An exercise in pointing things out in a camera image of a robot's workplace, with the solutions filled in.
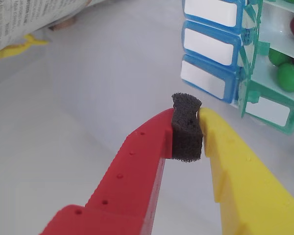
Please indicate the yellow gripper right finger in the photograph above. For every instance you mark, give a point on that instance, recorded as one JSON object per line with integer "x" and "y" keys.
{"x": 247, "y": 191}

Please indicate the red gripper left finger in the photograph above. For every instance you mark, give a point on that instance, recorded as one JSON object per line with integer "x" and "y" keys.
{"x": 127, "y": 186}

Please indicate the green candy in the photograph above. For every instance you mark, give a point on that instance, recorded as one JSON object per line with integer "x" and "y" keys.
{"x": 289, "y": 77}

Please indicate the weekly pill organizer box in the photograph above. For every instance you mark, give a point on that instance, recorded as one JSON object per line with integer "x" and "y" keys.
{"x": 210, "y": 46}

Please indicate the printed paper sheet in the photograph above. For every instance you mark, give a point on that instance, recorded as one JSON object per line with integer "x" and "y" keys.
{"x": 14, "y": 19}

